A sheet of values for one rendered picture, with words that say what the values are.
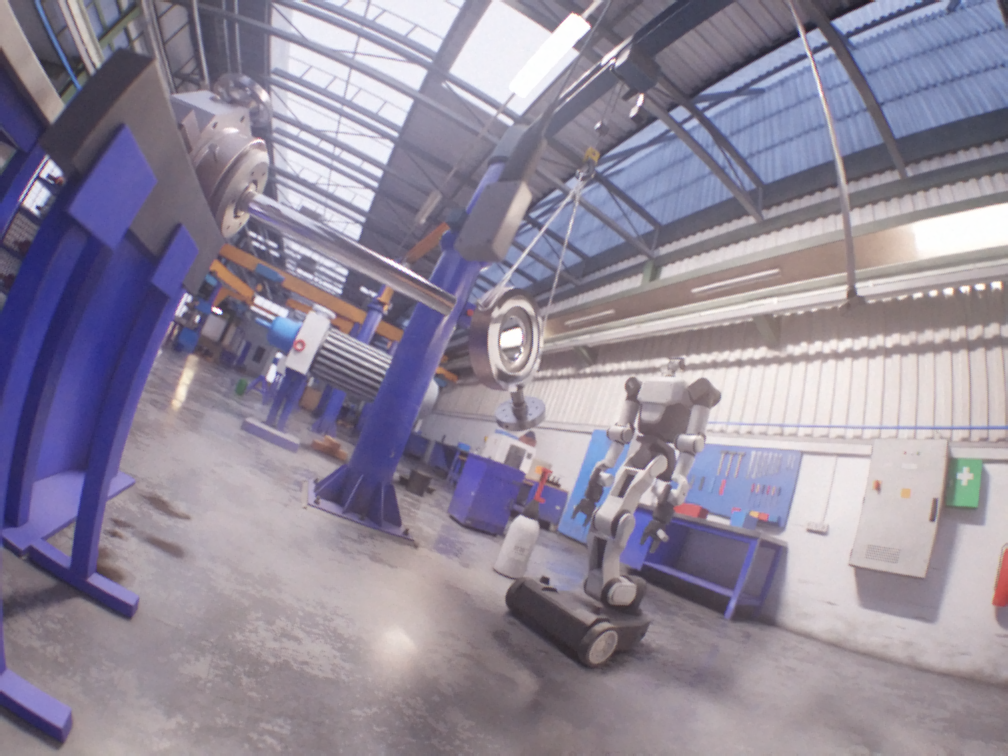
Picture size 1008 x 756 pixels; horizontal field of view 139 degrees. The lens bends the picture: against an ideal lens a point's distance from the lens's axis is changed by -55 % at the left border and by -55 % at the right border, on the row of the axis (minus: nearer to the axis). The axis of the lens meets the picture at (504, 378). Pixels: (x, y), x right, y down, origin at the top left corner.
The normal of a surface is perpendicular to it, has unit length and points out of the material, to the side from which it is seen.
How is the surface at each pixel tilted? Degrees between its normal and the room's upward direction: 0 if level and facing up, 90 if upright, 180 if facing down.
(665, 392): 90
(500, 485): 90
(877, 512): 90
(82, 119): 90
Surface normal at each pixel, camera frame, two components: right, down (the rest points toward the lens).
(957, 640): -0.83, -0.41
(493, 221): -0.43, -0.36
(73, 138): 0.47, -0.03
